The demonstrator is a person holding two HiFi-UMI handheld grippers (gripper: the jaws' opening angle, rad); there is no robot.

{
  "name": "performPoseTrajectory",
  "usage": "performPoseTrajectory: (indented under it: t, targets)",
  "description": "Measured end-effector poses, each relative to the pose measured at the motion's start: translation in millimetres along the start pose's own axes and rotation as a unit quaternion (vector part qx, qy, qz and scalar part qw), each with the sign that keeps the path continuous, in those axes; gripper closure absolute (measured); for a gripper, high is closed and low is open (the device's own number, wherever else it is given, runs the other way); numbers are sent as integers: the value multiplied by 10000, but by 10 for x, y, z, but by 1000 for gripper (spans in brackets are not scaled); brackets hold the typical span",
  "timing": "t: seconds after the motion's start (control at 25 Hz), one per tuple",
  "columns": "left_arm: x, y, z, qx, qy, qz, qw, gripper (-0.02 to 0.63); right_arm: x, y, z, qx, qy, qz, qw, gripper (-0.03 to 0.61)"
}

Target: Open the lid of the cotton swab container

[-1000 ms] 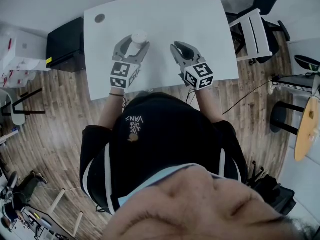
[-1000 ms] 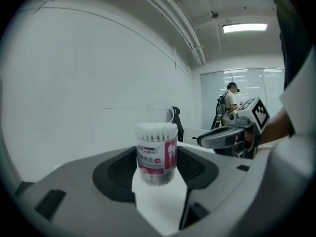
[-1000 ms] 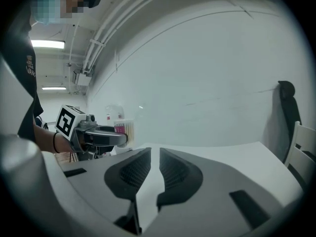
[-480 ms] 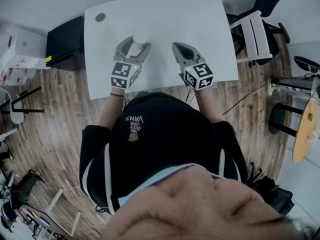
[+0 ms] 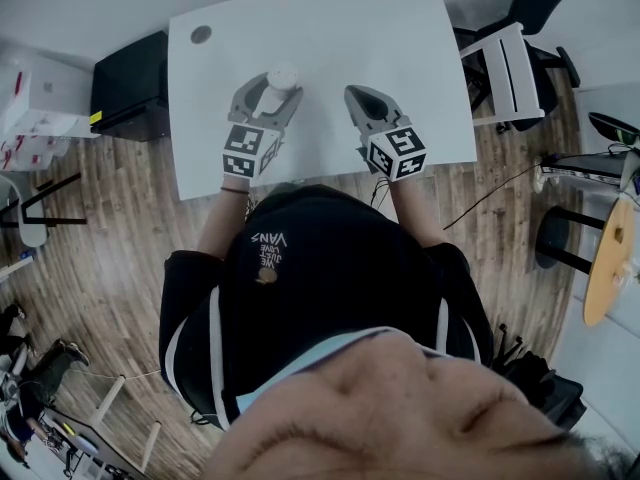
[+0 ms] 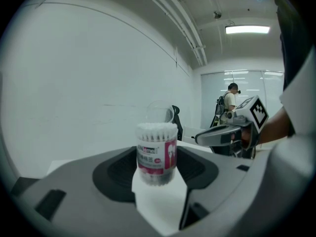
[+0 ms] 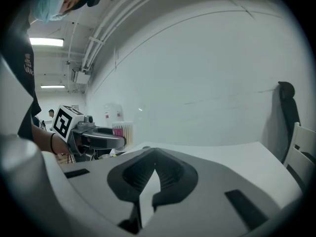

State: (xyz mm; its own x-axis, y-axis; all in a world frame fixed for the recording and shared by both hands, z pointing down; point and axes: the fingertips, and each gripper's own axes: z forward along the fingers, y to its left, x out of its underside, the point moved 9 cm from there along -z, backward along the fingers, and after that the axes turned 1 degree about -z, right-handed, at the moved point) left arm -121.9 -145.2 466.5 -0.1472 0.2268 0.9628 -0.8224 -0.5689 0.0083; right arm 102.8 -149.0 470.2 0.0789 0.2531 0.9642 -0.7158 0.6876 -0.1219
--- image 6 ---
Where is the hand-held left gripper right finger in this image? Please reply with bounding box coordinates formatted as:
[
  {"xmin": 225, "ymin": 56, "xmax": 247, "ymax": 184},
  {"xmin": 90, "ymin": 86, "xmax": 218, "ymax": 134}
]
[{"xmin": 176, "ymin": 146, "xmax": 219, "ymax": 230}]

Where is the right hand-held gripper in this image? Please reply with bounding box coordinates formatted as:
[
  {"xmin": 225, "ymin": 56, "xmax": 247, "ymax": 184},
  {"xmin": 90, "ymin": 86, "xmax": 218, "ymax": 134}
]
[{"xmin": 195, "ymin": 95, "xmax": 270, "ymax": 159}]

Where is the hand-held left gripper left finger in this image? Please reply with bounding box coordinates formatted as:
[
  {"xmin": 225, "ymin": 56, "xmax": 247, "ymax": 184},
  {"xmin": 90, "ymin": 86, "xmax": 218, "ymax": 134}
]
[{"xmin": 92, "ymin": 146, "xmax": 138, "ymax": 203}]

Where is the cotton swab jar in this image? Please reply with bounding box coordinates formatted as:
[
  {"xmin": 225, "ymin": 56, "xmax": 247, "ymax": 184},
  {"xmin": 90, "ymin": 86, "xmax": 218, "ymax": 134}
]
[{"xmin": 135, "ymin": 122, "xmax": 179, "ymax": 188}]

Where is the person's right forearm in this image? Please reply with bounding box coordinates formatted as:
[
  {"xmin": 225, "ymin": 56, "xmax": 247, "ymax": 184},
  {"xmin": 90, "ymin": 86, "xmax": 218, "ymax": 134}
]
[{"xmin": 258, "ymin": 106, "xmax": 296, "ymax": 146}]

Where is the person's right hand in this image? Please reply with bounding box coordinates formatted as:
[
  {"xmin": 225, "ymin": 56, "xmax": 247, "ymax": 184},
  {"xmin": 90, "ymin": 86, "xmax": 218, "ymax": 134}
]
[{"xmin": 241, "ymin": 128, "xmax": 251, "ymax": 150}]

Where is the frosted glass partition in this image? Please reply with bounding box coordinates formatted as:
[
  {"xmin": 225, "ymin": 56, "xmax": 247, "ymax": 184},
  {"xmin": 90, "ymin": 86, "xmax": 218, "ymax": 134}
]
[{"xmin": 199, "ymin": 69, "xmax": 285, "ymax": 131}]

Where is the black office chair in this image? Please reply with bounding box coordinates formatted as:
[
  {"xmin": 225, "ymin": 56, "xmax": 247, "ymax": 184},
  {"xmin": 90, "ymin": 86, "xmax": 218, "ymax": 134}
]
[{"xmin": 171, "ymin": 105, "xmax": 184, "ymax": 142}]

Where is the long ceiling light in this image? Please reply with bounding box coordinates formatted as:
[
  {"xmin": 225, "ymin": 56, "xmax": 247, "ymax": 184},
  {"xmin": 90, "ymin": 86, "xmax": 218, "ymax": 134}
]
[{"xmin": 224, "ymin": 24, "xmax": 271, "ymax": 35}]

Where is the black cabinet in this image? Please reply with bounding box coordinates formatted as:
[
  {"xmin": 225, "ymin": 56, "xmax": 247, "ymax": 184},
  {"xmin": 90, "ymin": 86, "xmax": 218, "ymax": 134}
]
[{"xmin": 9, "ymin": 176, "xmax": 40, "ymax": 198}]

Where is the white ceiling pipe bundle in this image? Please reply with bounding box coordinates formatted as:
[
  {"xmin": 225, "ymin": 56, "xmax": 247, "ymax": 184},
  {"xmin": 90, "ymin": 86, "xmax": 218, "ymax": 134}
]
[{"xmin": 130, "ymin": 0, "xmax": 207, "ymax": 68}]

